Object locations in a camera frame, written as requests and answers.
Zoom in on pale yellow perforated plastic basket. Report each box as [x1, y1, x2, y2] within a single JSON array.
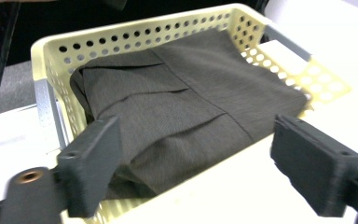
[[30, 3, 354, 224]]

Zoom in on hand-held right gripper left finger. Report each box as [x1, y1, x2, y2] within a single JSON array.
[[56, 115, 123, 219]]

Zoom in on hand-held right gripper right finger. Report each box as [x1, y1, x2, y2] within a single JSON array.
[[269, 114, 358, 218]]

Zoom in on dark olive pants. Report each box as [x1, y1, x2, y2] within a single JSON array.
[[69, 29, 310, 201]]

